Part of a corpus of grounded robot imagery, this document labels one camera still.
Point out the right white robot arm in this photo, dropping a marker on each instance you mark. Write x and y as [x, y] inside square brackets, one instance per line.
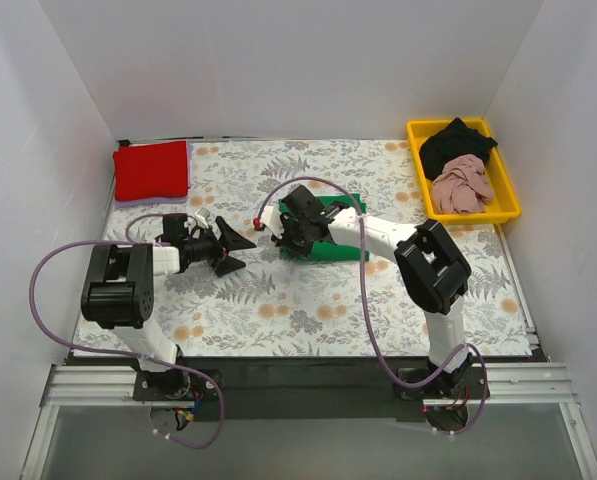
[434, 271]

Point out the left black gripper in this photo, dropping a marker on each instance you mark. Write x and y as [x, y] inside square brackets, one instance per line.
[218, 248]

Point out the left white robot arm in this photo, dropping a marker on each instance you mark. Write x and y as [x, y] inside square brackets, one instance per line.
[118, 292]

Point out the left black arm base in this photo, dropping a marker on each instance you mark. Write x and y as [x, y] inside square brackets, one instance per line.
[184, 394]

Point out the aluminium frame rail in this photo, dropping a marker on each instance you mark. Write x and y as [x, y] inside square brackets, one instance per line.
[301, 388]

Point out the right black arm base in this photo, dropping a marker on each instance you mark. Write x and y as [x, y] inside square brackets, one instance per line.
[452, 402]

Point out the pink crumpled t shirt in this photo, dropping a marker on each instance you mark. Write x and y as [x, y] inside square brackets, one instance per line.
[462, 187]

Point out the red folded t shirt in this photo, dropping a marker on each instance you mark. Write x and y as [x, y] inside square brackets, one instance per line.
[150, 170]

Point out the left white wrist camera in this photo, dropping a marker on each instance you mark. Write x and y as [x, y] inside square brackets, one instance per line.
[200, 222]

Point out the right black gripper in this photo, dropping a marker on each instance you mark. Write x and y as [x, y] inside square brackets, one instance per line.
[288, 230]

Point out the black crumpled t shirt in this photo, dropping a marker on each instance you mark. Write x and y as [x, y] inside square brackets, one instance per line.
[455, 140]

